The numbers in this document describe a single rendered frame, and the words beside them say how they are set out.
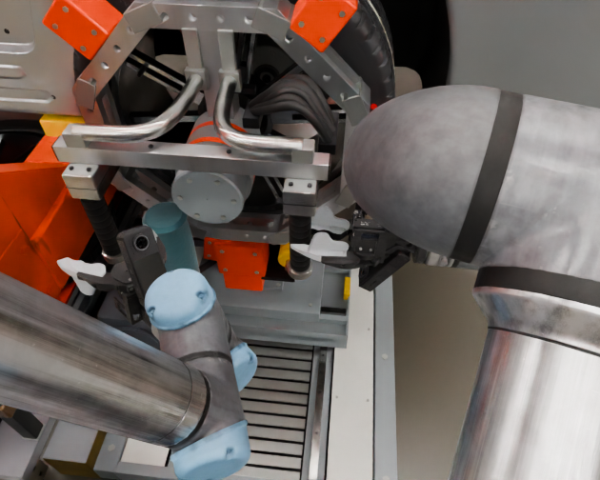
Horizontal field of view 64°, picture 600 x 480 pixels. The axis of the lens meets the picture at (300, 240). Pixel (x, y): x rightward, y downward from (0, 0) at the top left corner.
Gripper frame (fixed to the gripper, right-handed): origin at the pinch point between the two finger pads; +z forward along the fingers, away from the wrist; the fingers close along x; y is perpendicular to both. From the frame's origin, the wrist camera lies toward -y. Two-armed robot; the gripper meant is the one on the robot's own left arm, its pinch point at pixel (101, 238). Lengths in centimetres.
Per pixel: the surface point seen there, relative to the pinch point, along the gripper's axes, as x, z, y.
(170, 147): 10.8, -6.4, -15.9
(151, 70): 25.4, 22.2, -16.6
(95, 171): 1.7, 0.9, -11.5
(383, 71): 50, -16, -22
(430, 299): 103, -18, 68
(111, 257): 2.0, 2.6, 7.0
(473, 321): 106, -34, 69
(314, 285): 62, 3, 51
